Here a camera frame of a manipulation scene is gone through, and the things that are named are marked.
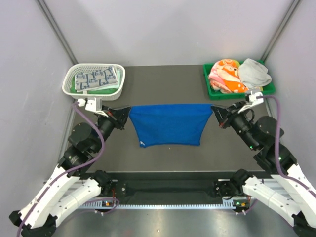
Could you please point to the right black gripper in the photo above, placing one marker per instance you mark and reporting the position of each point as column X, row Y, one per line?
column 222, row 113

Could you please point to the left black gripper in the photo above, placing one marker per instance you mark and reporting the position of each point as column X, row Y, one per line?
column 118, row 116

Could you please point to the white perforated plastic basket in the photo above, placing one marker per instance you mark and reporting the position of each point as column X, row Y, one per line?
column 86, row 67

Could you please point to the blue white patterned towel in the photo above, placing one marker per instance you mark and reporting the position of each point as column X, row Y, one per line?
column 80, row 80

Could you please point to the light mint towel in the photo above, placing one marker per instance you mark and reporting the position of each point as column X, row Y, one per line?
column 103, row 79

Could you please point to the green microfiber towel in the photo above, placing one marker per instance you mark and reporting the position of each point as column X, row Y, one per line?
column 103, row 91

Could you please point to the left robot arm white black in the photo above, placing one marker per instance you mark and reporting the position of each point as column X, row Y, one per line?
column 69, row 186

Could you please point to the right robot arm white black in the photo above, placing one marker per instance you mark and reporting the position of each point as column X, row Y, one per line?
column 299, row 211

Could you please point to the orange pink towel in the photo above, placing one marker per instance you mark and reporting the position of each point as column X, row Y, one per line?
column 224, row 77

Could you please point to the white grey patterned towel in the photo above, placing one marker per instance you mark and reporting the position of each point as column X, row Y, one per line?
column 253, row 74

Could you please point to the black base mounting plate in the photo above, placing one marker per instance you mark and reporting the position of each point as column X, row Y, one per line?
column 174, row 187

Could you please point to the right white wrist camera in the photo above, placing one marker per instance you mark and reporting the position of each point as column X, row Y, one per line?
column 253, row 98

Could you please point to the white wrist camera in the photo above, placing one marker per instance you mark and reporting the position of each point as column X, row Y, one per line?
column 93, row 105
column 253, row 98

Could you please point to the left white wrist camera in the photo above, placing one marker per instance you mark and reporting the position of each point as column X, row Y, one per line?
column 93, row 105

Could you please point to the white slotted cable duct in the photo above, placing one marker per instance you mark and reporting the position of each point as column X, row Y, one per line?
column 223, row 204

